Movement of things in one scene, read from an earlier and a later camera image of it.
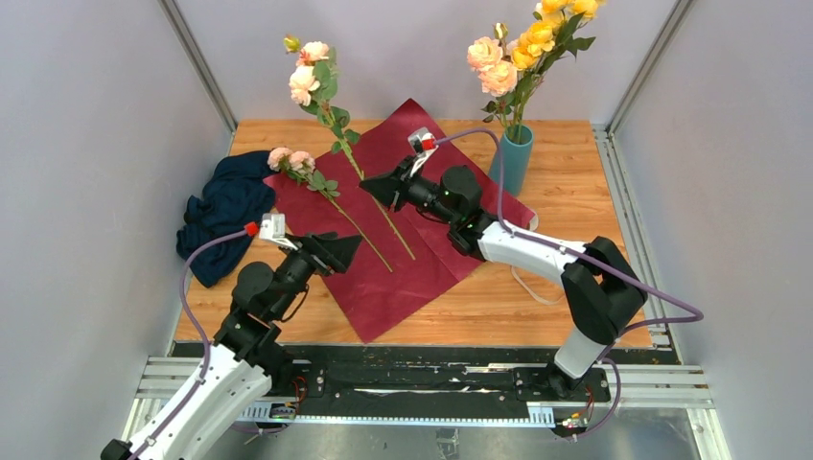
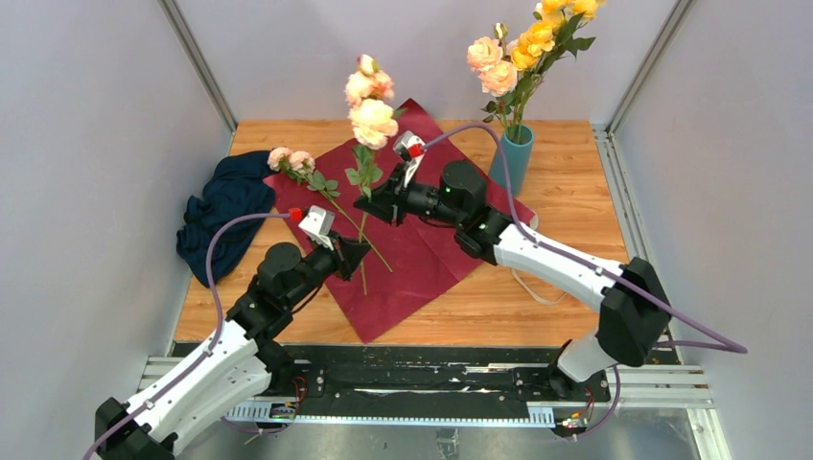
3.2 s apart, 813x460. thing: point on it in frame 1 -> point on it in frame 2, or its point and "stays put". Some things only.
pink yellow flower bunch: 300,167 stays put
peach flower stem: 312,86 -> 374,120
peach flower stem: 498,74 stays put
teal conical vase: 516,148 stays put
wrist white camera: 272,228 -> 318,223
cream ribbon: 534,226 stays put
